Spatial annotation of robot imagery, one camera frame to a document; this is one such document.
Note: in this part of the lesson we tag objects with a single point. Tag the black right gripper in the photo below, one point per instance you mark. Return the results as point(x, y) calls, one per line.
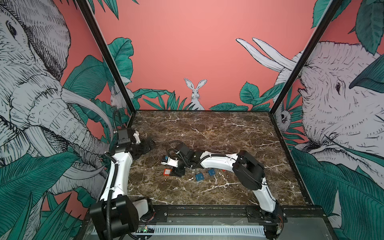
point(177, 172)

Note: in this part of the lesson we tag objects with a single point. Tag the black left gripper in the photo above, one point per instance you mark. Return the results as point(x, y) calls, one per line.
point(145, 147)

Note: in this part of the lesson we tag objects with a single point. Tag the red padlock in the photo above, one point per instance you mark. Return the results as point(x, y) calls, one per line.
point(167, 172)

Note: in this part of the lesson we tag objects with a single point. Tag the blue padlock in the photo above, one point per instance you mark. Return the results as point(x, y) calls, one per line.
point(199, 177)
point(211, 172)

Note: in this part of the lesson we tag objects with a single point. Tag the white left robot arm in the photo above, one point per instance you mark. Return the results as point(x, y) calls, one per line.
point(115, 215)

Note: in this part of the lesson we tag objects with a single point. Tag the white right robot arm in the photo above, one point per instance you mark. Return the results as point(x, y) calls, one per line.
point(249, 171)

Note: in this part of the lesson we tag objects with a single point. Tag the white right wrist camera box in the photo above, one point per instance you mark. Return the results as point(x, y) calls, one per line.
point(166, 160)

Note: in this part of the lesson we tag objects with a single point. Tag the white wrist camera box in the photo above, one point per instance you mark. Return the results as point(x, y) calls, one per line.
point(136, 138)
point(166, 160)

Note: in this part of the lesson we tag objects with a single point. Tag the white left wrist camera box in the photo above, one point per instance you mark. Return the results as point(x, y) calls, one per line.
point(136, 138)

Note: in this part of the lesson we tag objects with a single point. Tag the black enclosure corner post left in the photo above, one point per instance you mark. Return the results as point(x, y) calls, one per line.
point(103, 47)

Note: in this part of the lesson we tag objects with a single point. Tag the black enclosure corner post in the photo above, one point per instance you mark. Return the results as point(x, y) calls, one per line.
point(103, 47)
point(325, 20)

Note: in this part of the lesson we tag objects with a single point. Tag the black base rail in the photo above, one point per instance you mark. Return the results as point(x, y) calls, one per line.
point(253, 213)

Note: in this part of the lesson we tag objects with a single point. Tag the white slotted cable duct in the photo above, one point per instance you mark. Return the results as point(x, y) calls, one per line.
point(175, 230)

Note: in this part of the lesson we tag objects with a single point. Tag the black enclosure corner post right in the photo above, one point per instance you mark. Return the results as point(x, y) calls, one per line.
point(325, 20)

